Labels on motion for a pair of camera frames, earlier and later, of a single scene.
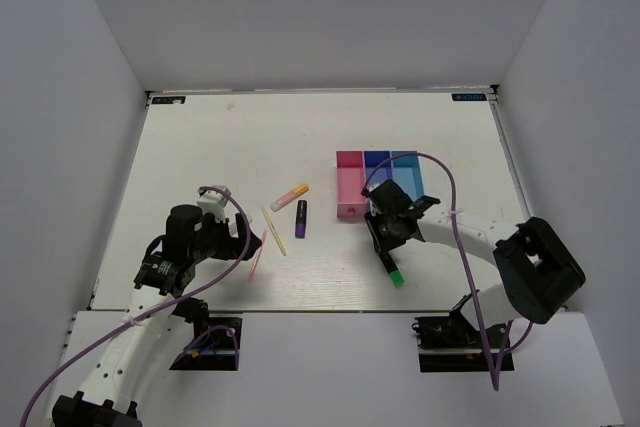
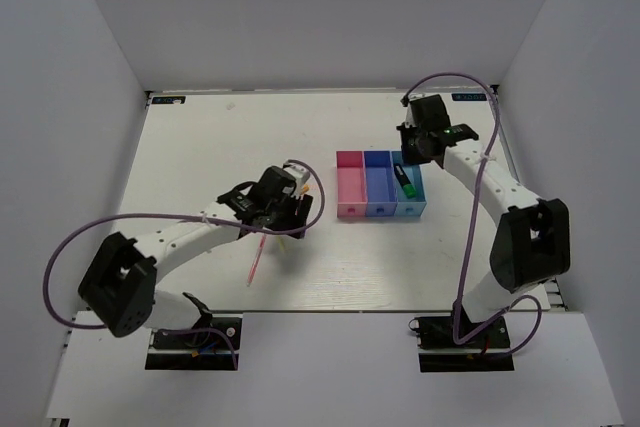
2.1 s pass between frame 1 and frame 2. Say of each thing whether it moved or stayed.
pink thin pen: stayed
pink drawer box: stayed
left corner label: stayed
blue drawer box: stayed
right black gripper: moved
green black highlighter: moved
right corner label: stayed
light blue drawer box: stayed
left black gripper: moved
